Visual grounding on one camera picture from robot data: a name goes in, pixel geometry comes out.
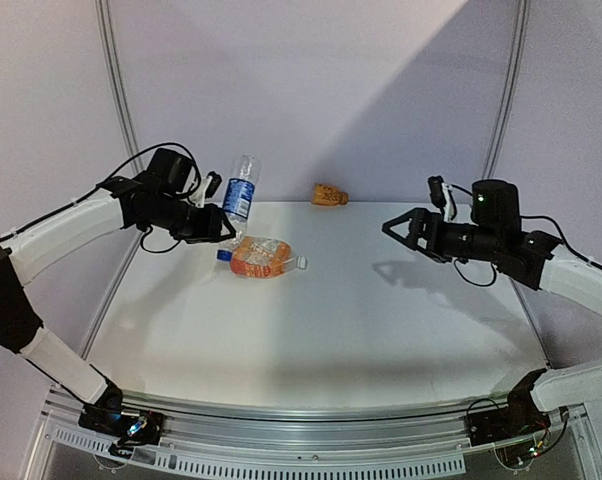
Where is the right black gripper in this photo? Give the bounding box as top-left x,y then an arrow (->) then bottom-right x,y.
381,206 -> 501,264

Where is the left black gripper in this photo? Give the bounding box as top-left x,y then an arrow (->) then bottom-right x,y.
145,192 -> 237,244

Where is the clear bottle blue label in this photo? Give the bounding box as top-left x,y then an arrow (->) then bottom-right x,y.
222,154 -> 261,243

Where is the blue bottle cap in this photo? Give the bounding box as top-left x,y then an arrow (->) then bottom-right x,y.
217,249 -> 233,262

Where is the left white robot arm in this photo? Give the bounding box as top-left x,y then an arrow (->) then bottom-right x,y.
0,142 -> 236,434

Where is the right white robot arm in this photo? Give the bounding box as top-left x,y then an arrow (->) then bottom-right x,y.
382,176 -> 602,436

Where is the crushed orange label bottle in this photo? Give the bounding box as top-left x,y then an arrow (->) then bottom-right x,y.
230,236 -> 302,279

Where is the small brown bottle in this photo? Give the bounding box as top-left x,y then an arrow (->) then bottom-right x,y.
311,184 -> 349,207

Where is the white bottle cap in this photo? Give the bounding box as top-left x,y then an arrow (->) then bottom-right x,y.
297,256 -> 308,270

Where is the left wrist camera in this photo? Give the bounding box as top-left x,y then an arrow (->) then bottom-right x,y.
193,171 -> 222,207

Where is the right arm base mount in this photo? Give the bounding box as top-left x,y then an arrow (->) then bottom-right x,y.
464,394 -> 569,470

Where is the aluminium front rail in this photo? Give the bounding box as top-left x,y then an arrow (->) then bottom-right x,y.
25,388 -> 602,479

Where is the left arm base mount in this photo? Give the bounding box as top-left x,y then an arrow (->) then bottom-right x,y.
78,398 -> 165,459

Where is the left aluminium corner post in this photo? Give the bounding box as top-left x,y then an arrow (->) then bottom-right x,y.
95,0 -> 138,154

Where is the aluminium corner post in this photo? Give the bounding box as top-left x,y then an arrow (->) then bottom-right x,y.
95,0 -> 138,154
481,0 -> 531,180

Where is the right aluminium corner post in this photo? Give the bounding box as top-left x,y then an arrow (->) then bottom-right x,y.
481,0 -> 531,180

